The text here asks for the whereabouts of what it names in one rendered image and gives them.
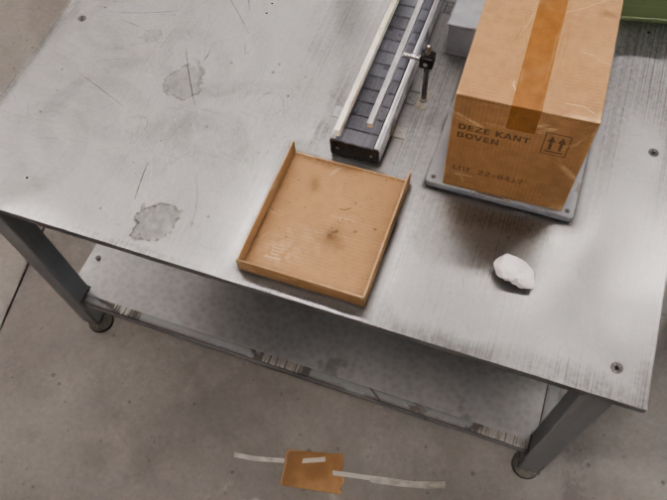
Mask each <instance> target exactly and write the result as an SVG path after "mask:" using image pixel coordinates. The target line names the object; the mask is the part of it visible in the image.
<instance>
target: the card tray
mask: <svg viewBox="0 0 667 500"><path fill-rule="evenodd" d="M410 179H411V171H409V173H408V176H407V179H406V180H402V179H399V178H395V177H391V176H387V175H383V174H380V173H376V172H373V171H369V170H365V169H361V168H358V167H354V166H350V165H346V164H342V163H338V162H335V161H331V160H327V159H323V158H319V157H315V156H312V155H308V154H304V153H300V152H296V149H295V143H294V141H292V143H291V145H290V147H289V149H288V151H287V153H286V155H285V157H284V160H283V162H282V164H281V166H280V168H279V170H278V172H277V174H276V176H275V178H274V181H273V183H272V185H271V186H270V188H269V190H268V192H267V194H266V196H265V198H264V201H263V203H262V205H261V207H260V209H259V211H258V213H257V215H256V217H255V219H254V221H253V224H252V226H251V228H250V230H249V232H248V234H247V236H246V238H245V240H244V242H243V245H242V247H241V249H240V251H239V253H238V255H237V257H236V259H235V260H236V263H237V265H238V268H239V269H240V270H243V271H247V272H250V273H253V274H256V275H260V276H263V277H266V278H270V279H273V280H276V281H279V282H283V283H286V284H289V285H292V286H296V287H299V288H302V289H306V290H309V291H312V292H315V293H319V294H322V295H325V296H329V297H332V298H335V299H338V300H342V301H345V302H348V303H351V304H355V305H358V306H361V307H365V304H366V301H367V299H368V296H369V293H370V290H371V288H372V285H373V282H374V279H375V277H376V274H377V271H378V268H379V266H380V263H381V260H382V258H383V255H384V252H385V249H386V247H387V244H388V241H389V238H390V236H391V233H392V230H393V227H394V225H395V222H396V219H397V216H398V214H399V211H400V208H401V205H402V203H403V200H404V197H405V195H406V192H407V189H408V186H409V184H410Z"/></svg>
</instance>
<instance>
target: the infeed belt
mask: <svg viewBox="0 0 667 500"><path fill-rule="evenodd" d="M417 3H418V0H400V1H399V3H398V5H397V8H396V10H395V12H394V14H393V17H392V19H391V21H390V24H389V26H388V28H387V30H386V33H385V35H384V37H383V39H382V42H381V44H380V46H379V49H378V51H377V53H376V55H375V58H374V60H373V62H372V65H371V67H370V69H369V71H368V74H367V76H366V78H365V81H364V83H363V85H362V87H361V89H360V91H359V93H358V95H357V98H356V100H355V102H354V105H353V107H352V109H351V111H350V114H349V116H348V118H347V121H346V123H345V125H344V127H343V130H342V132H341V134H340V136H336V138H335V140H336V141H338V142H342V143H345V144H348V145H352V146H356V147H360V148H364V149H368V150H372V151H373V149H374V147H375V145H376V142H377V140H378V137H379V135H380V132H381V130H382V128H383V125H384V123H385V120H386V118H387V115H388V113H389V110H390V108H391V105H392V103H393V100H394V98H395V95H396V93H397V91H398V88H399V86H400V83H401V81H402V78H403V76H404V73H405V71H406V68H407V66H408V63H409V61H410V59H406V58H402V59H401V61H400V63H399V65H398V68H397V70H396V72H395V75H394V77H393V80H392V82H391V84H390V87H389V89H388V92H387V94H386V96H385V99H384V101H383V104H382V106H381V109H380V111H379V113H378V116H377V118H376V121H375V123H374V125H373V128H369V127H367V121H368V118H369V116H370V113H371V111H372V109H373V106H374V104H375V102H376V99H377V97H378V94H379V92H380V90H381V87H382V85H383V82H384V80H385V78H386V75H387V73H388V71H389V68H390V67H391V64H392V62H393V60H394V57H395V55H396V53H397V50H398V48H399V45H400V43H401V41H402V38H403V36H404V34H405V31H406V29H407V26H408V24H409V22H410V19H411V17H412V15H413V12H414V10H415V7H416V5H417ZM433 3H434V0H426V1H425V3H424V6H423V8H422V11H421V13H420V15H419V18H418V20H417V23H416V25H415V27H414V30H413V32H412V35H411V37H410V40H409V42H408V44H407V47H406V49H405V52H406V53H411V54H413V52H414V50H415V47H416V45H417V42H418V40H419V37H420V35H421V32H422V30H423V27H424V25H425V22H426V20H427V18H428V15H429V13H430V10H431V8H432V5H433Z"/></svg>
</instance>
